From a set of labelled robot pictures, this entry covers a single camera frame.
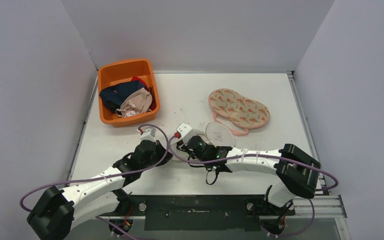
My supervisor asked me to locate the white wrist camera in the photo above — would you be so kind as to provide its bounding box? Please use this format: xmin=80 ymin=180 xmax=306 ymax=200
xmin=175 ymin=122 xmax=196 ymax=145
xmin=140 ymin=127 xmax=157 ymax=143

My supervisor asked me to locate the white mesh laundry bag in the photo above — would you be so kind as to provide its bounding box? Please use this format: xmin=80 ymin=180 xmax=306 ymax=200
xmin=170 ymin=121 xmax=237 ymax=162

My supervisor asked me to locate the orange plastic bin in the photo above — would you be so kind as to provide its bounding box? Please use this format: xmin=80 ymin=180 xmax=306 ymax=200
xmin=97 ymin=58 xmax=161 ymax=127

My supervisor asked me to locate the purple cable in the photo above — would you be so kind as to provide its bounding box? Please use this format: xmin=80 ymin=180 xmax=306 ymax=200
xmin=168 ymin=134 xmax=339 ymax=193
xmin=19 ymin=124 xmax=170 ymax=213

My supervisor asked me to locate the navy blue garment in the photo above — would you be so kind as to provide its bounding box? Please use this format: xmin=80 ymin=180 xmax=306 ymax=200
xmin=99 ymin=81 xmax=144 ymax=114

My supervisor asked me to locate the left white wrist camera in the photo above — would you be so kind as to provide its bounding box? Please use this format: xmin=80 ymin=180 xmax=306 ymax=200
xmin=140 ymin=127 xmax=157 ymax=143

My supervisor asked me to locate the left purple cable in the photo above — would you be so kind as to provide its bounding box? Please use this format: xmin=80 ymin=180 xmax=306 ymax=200
xmin=19 ymin=124 xmax=170 ymax=213

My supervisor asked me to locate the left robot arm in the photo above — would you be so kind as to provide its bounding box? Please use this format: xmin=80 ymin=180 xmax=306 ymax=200
xmin=26 ymin=140 xmax=173 ymax=240

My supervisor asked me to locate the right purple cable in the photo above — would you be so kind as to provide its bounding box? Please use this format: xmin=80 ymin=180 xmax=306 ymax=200
xmin=168 ymin=134 xmax=339 ymax=193

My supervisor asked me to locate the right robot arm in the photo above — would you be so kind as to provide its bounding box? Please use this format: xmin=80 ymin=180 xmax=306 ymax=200
xmin=175 ymin=135 xmax=321 ymax=215

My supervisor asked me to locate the beige bra in bin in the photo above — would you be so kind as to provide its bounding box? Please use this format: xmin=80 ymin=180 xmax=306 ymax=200
xmin=115 ymin=88 xmax=153 ymax=118

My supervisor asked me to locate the red garment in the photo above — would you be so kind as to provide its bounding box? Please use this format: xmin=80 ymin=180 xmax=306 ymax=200
xmin=130 ymin=76 xmax=156 ymax=112

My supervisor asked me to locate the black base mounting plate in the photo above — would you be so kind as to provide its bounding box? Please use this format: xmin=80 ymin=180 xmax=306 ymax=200
xmin=105 ymin=195 xmax=296 ymax=232

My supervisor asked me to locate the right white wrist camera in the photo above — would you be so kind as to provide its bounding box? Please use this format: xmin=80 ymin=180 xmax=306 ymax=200
xmin=175 ymin=122 xmax=196 ymax=145

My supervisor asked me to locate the carrot print bra case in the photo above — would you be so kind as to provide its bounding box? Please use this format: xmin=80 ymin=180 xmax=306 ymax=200
xmin=208 ymin=88 xmax=271 ymax=137

